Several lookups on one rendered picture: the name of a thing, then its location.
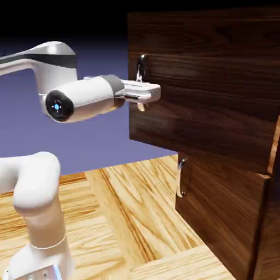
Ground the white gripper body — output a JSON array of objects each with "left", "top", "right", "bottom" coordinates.
[{"left": 115, "top": 79, "right": 161, "bottom": 104}]

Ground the silver handle with long arch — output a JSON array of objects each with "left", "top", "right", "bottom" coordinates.
[{"left": 135, "top": 54, "right": 149, "bottom": 112}]

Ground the large dark wood door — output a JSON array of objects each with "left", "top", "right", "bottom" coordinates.
[{"left": 127, "top": 10, "right": 280, "bottom": 175}]

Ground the small dark wood door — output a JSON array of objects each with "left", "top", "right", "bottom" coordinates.
[{"left": 175, "top": 152, "right": 272, "bottom": 280}]

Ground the dark wood cabinet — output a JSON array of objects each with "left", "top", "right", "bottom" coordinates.
[{"left": 127, "top": 8, "right": 280, "bottom": 280}]

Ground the silver handle with short arch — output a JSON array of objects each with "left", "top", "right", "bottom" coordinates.
[{"left": 176, "top": 157, "right": 188, "bottom": 198}]

